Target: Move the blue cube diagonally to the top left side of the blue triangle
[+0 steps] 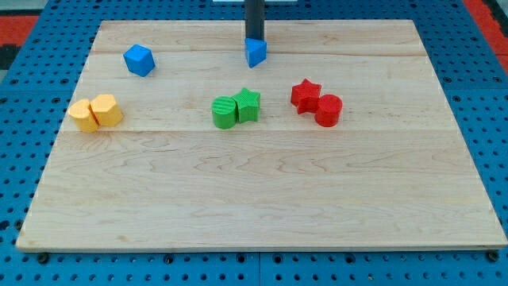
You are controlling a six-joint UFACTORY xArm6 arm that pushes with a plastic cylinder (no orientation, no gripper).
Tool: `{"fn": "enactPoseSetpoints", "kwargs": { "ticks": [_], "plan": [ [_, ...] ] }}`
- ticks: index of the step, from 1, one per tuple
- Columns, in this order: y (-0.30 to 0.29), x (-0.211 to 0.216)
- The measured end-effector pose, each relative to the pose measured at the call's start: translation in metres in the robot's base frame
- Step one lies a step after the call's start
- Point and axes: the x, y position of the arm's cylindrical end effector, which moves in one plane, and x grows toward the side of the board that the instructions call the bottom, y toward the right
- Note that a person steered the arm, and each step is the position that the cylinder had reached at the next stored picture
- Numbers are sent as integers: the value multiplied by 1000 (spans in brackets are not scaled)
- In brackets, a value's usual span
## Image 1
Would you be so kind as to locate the blue triangle block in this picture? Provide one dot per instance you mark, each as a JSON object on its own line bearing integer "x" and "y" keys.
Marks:
{"x": 255, "y": 51}

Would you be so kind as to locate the blue cube block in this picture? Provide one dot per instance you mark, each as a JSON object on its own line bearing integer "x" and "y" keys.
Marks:
{"x": 139, "y": 60}

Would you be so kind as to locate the green star block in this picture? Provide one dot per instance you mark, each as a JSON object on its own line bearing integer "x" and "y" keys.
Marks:
{"x": 248, "y": 105}

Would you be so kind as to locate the green cylinder block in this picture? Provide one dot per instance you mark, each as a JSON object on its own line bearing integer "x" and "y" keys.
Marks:
{"x": 224, "y": 111}

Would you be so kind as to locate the red star block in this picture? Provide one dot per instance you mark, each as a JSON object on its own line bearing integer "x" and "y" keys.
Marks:
{"x": 305, "y": 96}

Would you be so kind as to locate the red cylinder block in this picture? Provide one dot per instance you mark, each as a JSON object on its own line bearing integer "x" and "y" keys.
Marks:
{"x": 329, "y": 109}

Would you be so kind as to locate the light wooden board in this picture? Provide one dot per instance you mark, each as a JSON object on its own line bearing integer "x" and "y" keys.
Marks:
{"x": 394, "y": 174}

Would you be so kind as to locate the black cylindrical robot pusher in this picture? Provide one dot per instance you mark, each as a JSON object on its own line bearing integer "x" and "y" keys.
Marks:
{"x": 254, "y": 19}

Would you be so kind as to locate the yellow hexagon block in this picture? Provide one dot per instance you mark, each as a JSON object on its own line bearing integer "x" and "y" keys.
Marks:
{"x": 106, "y": 110}

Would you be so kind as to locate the yellow half-round block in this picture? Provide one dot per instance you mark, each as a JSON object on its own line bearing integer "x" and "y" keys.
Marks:
{"x": 83, "y": 116}

